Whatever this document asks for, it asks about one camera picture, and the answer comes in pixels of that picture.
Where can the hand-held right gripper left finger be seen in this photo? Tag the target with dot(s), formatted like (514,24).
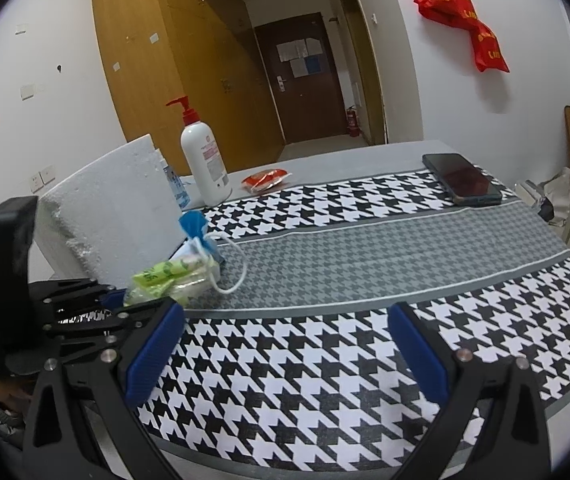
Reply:
(155,355)

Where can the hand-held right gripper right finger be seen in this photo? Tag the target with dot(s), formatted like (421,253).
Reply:
(417,355)

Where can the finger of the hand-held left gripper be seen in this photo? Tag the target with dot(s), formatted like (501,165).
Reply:
(90,327)
(75,292)

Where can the green tissue pack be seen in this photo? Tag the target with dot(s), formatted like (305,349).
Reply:
(170,275)

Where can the white foam box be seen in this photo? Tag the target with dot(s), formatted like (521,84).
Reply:
(110,205)

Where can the houndstooth tablecloth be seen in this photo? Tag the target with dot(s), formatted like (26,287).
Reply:
(340,270)

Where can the small clear spray bottle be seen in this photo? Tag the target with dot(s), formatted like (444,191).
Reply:
(175,185)

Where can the black smartphone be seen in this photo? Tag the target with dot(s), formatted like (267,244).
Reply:
(462,177)

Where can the white pump bottle red cap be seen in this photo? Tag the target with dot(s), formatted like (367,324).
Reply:
(205,160)

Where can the red snack packet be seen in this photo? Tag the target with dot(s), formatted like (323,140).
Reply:
(265,181)

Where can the red fire extinguisher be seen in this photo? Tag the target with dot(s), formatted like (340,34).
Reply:
(353,121)

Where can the wooden wardrobe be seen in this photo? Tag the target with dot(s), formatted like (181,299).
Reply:
(165,60)

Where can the dark brown door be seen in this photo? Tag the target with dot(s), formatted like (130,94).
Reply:
(300,90)

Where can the wooden side door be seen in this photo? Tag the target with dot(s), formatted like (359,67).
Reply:
(365,60)

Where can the papers on door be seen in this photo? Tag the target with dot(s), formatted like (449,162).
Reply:
(301,55)

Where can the red plastic bag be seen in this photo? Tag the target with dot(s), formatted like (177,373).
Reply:
(460,10)

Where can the white wall socket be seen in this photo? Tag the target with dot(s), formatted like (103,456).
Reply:
(36,180)

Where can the white wall switch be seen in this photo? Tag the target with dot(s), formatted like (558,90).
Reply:
(48,174)

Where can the small white wall plate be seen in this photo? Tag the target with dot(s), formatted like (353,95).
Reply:
(21,28)

